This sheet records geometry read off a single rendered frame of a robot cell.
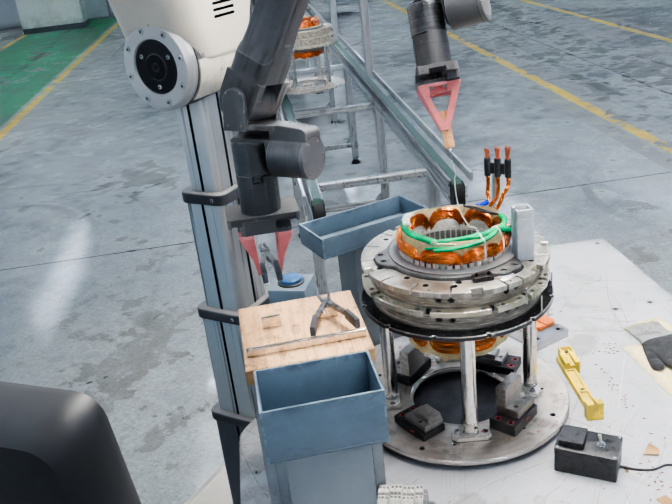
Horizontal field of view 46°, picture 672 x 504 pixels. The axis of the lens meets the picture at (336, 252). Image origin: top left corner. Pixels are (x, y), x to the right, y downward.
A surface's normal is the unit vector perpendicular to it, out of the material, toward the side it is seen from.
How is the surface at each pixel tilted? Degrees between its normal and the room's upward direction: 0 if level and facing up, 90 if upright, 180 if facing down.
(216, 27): 90
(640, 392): 0
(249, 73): 83
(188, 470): 0
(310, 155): 90
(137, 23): 109
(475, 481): 0
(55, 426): 28
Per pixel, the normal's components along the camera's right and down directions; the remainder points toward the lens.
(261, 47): -0.40, 0.14
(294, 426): 0.17, 0.38
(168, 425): -0.11, -0.91
